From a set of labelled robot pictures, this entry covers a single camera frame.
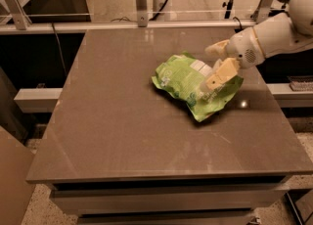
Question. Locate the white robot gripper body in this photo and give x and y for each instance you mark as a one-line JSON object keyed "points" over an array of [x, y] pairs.
{"points": [[243, 50]]}

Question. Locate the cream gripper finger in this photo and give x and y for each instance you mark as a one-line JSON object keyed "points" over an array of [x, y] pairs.
{"points": [[222, 72], [218, 49]]}

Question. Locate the green rice chip bag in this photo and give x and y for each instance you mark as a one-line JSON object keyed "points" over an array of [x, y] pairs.
{"points": [[181, 77]]}

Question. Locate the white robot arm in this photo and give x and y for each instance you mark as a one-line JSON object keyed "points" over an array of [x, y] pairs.
{"points": [[285, 33]]}

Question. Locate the grey table base drawers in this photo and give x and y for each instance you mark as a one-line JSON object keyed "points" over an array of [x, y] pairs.
{"points": [[166, 203]]}

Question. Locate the grey beam left side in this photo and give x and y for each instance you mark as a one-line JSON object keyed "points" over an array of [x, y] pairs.
{"points": [[38, 100]]}

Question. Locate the brown panel lower left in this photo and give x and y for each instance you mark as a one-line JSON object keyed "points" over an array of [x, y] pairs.
{"points": [[15, 192]]}

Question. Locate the middle metal fence bracket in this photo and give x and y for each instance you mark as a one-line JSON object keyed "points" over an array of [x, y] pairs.
{"points": [[142, 13]]}

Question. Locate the left metal fence bracket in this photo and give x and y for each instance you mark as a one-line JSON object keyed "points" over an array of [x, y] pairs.
{"points": [[15, 13]]}

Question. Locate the horizontal metal rail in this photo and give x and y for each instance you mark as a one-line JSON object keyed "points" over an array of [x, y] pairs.
{"points": [[77, 27]]}

